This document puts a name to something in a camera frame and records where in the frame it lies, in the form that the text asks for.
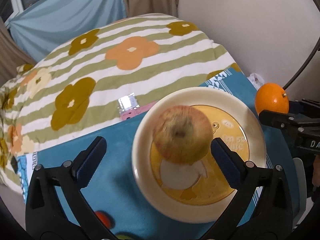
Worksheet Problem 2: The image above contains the cream plate with yellow centre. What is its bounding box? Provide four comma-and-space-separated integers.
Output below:
132, 87, 266, 223

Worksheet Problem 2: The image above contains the light blue curtain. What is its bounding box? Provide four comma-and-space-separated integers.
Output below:
9, 0, 126, 62

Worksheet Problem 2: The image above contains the small foil snack packet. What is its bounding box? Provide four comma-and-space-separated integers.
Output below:
118, 93, 140, 115

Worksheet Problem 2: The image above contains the yellow-red apple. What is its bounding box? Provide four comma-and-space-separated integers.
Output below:
152, 105, 213, 165

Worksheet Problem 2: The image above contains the orange mandarin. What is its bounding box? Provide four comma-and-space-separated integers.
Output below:
254, 83, 289, 115

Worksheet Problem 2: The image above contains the floral striped quilt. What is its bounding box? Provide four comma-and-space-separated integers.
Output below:
1, 14, 238, 194

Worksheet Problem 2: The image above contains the person's right hand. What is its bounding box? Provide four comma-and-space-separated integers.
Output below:
312, 155, 320, 187

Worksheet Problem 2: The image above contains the black cable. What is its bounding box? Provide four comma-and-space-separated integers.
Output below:
282, 36, 320, 91

